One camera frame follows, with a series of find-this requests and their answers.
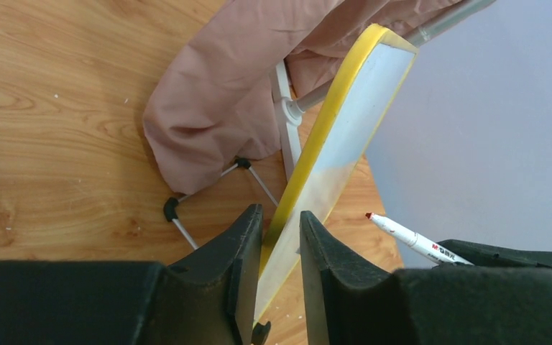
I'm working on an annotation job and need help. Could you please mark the yellow framed whiteboard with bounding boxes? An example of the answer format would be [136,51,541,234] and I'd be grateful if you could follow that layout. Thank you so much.
[254,45,418,321]

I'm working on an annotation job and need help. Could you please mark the silver clothes rack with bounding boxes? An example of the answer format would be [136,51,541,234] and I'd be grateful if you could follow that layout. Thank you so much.
[270,0,496,182]

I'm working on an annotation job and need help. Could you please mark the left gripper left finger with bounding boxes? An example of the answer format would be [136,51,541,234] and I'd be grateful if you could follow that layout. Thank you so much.
[0,204,263,344]

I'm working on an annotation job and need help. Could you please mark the white red marker pen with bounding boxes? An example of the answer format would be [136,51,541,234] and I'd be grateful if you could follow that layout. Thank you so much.
[365,213,473,265]

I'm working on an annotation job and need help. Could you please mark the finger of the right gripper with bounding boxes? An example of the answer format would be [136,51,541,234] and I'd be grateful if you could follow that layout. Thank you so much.
[438,239,552,269]

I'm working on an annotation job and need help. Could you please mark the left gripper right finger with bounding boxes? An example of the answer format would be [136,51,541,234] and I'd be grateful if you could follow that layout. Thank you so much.
[300,211,552,344]

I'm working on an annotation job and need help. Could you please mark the pink shorts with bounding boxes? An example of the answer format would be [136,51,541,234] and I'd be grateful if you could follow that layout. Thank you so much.
[142,0,453,195]

